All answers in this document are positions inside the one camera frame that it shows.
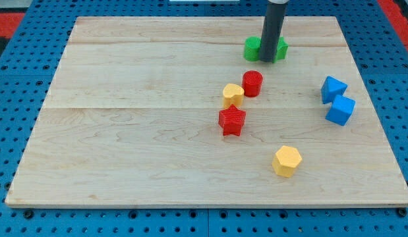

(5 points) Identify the green cylinder block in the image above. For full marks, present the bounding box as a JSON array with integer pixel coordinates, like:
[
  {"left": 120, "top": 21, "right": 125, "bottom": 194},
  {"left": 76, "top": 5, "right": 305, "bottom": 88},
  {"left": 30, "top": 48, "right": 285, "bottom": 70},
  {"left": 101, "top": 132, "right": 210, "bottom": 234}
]
[{"left": 243, "top": 36, "right": 261, "bottom": 61}]

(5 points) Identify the green star block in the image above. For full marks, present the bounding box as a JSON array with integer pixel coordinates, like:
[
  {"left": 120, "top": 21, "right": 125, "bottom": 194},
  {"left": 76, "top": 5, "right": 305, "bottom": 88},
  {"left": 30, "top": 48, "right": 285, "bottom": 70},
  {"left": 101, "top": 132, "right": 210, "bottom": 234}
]
[{"left": 274, "top": 36, "right": 289, "bottom": 63}]

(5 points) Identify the blue cube block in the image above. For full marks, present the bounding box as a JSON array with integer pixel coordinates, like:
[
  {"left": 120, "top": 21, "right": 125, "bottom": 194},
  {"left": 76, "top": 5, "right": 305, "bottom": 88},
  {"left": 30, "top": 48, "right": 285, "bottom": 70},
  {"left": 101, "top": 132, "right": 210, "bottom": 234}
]
[{"left": 325, "top": 95, "right": 356, "bottom": 126}]

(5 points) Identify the yellow hexagon block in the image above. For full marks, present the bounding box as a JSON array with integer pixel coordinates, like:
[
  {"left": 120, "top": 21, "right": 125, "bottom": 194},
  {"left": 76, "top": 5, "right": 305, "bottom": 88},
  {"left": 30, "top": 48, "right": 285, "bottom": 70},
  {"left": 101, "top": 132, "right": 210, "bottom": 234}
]
[{"left": 272, "top": 145, "right": 303, "bottom": 178}]

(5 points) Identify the red star block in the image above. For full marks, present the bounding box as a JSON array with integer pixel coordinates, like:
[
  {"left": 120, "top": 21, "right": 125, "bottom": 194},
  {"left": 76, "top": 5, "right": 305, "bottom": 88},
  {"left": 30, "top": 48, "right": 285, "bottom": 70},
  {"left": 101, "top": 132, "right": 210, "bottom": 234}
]
[{"left": 218, "top": 105, "right": 246, "bottom": 136}]

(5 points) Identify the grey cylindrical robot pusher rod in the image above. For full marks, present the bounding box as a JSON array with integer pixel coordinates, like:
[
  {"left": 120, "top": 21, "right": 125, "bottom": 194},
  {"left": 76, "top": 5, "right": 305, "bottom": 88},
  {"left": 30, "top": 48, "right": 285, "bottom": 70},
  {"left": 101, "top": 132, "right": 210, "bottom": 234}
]
[{"left": 259, "top": 0, "right": 289, "bottom": 63}]

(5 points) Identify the yellow heart block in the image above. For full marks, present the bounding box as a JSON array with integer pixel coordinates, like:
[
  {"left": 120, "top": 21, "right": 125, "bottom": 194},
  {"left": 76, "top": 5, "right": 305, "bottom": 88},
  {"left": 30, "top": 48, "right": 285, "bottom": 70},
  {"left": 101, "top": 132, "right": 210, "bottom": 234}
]
[{"left": 223, "top": 84, "right": 245, "bottom": 109}]

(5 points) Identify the red cylinder block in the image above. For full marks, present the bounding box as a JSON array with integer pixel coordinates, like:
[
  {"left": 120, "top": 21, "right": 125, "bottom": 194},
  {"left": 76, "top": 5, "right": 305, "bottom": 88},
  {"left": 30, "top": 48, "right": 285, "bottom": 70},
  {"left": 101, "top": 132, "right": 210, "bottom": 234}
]
[{"left": 242, "top": 70, "right": 263, "bottom": 97}]

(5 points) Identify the light wooden board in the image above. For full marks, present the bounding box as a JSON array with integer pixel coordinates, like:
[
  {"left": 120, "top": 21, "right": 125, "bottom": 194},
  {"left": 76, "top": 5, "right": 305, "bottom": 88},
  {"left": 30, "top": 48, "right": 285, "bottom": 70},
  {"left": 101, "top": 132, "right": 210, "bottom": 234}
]
[{"left": 5, "top": 16, "right": 408, "bottom": 209}]

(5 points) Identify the blue triangle block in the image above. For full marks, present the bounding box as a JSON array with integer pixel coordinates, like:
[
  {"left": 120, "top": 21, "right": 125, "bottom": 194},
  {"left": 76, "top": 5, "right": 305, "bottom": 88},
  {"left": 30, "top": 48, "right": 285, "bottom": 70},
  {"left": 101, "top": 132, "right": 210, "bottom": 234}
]
[{"left": 321, "top": 76, "right": 347, "bottom": 104}]

